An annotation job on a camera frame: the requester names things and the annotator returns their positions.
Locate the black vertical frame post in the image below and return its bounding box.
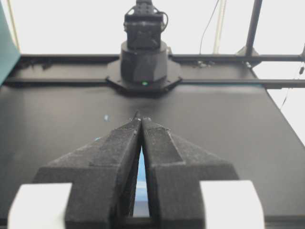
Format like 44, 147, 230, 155
236, 0, 263, 57

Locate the teal panel at left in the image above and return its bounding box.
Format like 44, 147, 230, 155
0, 4, 20, 85

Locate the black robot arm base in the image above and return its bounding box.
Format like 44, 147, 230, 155
106, 0, 182, 92

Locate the black metal frame rail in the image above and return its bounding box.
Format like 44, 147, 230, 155
4, 54, 305, 93

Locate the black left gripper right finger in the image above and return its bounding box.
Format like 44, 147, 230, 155
142, 117, 239, 229

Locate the blue towel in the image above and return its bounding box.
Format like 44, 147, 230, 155
133, 150, 150, 218

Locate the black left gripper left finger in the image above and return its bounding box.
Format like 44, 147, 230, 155
33, 114, 141, 229

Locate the thin black hanging cable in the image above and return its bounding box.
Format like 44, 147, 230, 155
199, 0, 221, 55

